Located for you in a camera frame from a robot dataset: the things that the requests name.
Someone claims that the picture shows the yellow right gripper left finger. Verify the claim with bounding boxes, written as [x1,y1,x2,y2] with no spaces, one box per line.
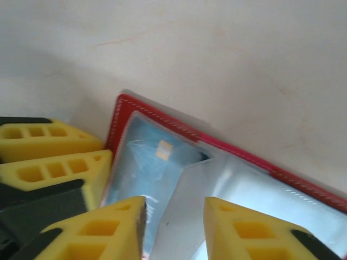
[16,196,149,260]

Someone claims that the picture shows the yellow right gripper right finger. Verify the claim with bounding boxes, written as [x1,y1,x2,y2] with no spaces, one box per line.
[203,196,344,260]

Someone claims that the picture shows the blue chip credit card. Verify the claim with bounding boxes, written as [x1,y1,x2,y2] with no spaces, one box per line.
[104,119,213,260]

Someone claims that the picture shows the red leather card holder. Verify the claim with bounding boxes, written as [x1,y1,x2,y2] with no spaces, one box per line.
[99,89,347,260]

